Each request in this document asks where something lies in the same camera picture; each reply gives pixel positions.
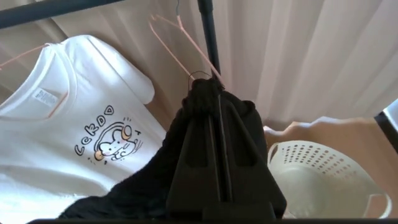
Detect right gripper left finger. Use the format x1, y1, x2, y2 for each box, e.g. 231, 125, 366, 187
165, 114, 223, 219

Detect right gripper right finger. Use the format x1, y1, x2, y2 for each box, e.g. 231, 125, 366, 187
213, 95, 287, 219

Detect black shorts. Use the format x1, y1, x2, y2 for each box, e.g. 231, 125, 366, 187
58, 70, 268, 219

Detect pink clothes hanger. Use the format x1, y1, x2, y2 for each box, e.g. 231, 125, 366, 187
0, 43, 69, 119
148, 0, 225, 85

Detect white printed t-shirt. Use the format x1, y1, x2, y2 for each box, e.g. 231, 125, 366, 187
0, 34, 167, 224

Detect white laundry basket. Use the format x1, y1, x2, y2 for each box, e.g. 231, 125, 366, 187
266, 140, 392, 219

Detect black clothes rack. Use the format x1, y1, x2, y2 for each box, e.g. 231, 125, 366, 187
0, 0, 222, 78

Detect beige curtain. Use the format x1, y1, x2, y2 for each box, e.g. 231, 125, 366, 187
0, 0, 398, 131

